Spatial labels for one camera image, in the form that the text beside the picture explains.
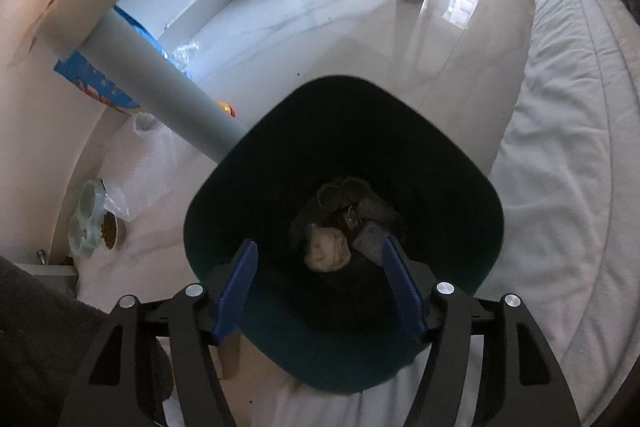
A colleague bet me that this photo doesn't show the dark teal trash bin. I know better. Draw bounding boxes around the dark teal trash bin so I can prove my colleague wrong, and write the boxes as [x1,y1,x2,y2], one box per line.
[183,75,504,395]

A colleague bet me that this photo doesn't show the blue printed bag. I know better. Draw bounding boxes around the blue printed bag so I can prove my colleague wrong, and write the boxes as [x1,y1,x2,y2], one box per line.
[54,4,171,112]

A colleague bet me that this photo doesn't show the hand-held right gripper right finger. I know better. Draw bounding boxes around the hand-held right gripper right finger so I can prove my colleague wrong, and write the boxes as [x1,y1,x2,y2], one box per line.
[381,235,583,427]

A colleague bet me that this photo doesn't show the clear bubble wrap bag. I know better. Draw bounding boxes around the clear bubble wrap bag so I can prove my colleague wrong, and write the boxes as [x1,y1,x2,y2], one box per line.
[100,112,211,223]

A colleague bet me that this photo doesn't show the light blue table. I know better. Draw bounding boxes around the light blue table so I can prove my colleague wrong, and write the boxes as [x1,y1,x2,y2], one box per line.
[37,0,433,162]

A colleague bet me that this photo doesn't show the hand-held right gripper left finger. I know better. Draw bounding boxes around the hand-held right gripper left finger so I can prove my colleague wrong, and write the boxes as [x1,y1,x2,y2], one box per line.
[57,239,260,427]

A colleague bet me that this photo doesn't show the clear plastic wrap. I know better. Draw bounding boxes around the clear plastic wrap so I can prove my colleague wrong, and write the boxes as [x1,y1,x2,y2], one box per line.
[167,41,201,72]

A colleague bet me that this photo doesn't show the white box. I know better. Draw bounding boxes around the white box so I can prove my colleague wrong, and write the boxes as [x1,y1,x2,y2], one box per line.
[15,262,79,294]

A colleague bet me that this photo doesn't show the person's dark grey clothing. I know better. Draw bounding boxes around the person's dark grey clothing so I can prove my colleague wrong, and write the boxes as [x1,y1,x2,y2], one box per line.
[0,254,173,427]

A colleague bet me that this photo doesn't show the bed with light sheet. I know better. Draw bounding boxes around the bed with light sheet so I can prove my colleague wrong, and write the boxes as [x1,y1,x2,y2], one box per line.
[245,0,640,427]

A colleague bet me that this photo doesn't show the cream sock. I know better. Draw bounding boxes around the cream sock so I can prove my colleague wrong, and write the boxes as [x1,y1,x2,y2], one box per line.
[303,227,352,273]

